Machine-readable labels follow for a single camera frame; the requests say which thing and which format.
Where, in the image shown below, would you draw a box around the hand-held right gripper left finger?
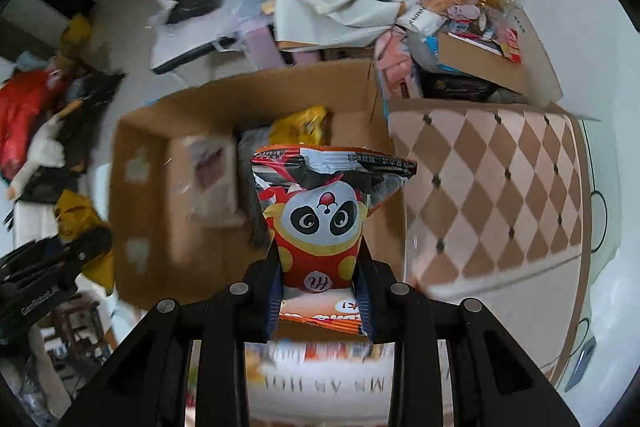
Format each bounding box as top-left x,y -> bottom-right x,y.
60,243 -> 287,427

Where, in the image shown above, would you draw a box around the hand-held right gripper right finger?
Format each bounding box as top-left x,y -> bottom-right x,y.
352,247 -> 576,427

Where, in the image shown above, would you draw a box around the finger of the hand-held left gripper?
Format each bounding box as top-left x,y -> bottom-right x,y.
0,226 -> 114,289

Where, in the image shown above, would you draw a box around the large cardboard box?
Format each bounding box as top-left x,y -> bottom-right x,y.
107,57 -> 408,305

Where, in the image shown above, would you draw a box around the panda print snack packet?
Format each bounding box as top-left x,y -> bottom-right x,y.
250,144 -> 418,338

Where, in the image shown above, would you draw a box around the yellow cloth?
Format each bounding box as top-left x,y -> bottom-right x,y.
54,189 -> 117,297

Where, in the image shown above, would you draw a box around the white cushioned wooden chair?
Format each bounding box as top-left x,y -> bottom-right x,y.
47,294 -> 113,365

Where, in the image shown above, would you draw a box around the white plush toy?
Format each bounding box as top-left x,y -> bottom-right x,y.
7,113 -> 67,202

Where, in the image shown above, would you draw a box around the dark clothes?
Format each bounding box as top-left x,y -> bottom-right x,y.
50,72 -> 126,170

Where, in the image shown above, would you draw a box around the red cloth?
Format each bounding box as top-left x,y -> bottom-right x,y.
0,72 -> 57,182

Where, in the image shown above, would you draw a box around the clear wrapped snack packet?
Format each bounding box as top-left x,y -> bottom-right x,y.
167,134 -> 246,228

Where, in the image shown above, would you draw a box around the diamond patterned table mat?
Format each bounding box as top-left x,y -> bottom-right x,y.
245,99 -> 621,427

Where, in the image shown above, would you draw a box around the yellow snack packet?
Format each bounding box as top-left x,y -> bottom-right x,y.
269,105 -> 331,148

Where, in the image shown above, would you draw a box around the black snack box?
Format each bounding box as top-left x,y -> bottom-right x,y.
420,67 -> 497,102

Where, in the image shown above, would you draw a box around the pink snack pack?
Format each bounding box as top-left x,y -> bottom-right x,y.
375,29 -> 425,102

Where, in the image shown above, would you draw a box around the pink box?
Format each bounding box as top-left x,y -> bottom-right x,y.
242,23 -> 321,70

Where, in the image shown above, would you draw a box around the black bag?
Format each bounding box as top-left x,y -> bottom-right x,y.
165,0 -> 226,25

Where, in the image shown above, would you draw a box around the small cardboard box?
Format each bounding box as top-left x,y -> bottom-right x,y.
420,7 -> 601,122

